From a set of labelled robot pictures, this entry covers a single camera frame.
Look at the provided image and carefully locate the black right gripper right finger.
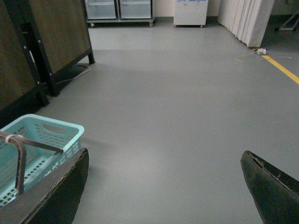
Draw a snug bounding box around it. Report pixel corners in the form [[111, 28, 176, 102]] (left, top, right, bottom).
[[241, 150, 299, 224]]

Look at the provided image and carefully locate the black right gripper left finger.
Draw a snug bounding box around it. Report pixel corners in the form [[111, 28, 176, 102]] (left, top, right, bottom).
[[0, 148, 89, 224]]

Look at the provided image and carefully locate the light blue plastic basket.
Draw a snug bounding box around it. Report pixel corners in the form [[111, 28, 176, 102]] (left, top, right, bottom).
[[0, 114, 85, 207]]

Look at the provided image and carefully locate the brown basket handle strap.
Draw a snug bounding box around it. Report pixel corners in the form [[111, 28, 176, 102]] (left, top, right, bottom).
[[0, 131, 64, 196]]

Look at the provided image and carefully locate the dark wooden display stand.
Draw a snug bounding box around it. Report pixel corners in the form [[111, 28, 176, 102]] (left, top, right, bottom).
[[0, 0, 95, 126]]

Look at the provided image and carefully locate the white folding partition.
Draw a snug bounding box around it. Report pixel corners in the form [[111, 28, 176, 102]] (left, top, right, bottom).
[[218, 0, 275, 48]]

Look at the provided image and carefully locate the glass door cabinet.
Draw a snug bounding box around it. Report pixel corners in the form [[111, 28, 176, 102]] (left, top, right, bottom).
[[85, 0, 156, 28]]

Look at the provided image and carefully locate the white power strip cable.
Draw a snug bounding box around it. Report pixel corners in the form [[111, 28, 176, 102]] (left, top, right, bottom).
[[234, 48, 293, 63]]

